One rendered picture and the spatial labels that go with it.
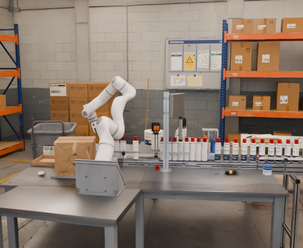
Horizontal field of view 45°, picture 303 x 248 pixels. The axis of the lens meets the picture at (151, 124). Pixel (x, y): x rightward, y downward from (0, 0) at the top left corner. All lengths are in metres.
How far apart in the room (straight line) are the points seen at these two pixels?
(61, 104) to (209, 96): 2.94
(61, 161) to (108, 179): 0.56
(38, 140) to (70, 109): 1.55
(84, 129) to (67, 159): 3.83
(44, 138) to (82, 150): 2.50
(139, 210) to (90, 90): 4.13
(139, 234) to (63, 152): 0.85
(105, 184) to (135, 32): 5.67
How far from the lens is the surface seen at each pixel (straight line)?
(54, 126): 6.07
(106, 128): 2.68
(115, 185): 2.50
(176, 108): 3.01
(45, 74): 8.70
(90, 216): 2.23
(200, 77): 7.45
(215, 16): 7.60
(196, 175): 2.99
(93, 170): 2.51
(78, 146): 2.88
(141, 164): 3.22
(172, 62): 7.53
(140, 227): 2.79
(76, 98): 6.70
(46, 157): 3.61
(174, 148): 3.19
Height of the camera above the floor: 1.70
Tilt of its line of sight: 9 degrees down
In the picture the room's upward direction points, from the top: straight up
